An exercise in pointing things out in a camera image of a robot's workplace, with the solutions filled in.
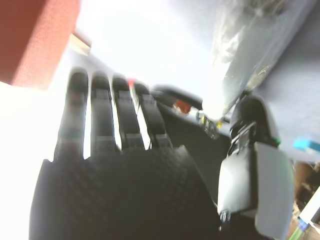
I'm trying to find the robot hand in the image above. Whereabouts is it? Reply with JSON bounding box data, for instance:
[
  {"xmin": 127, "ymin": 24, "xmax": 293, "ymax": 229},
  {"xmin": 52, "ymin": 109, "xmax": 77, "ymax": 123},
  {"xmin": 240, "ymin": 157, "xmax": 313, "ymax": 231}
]
[{"xmin": 27, "ymin": 71, "xmax": 295, "ymax": 240}]

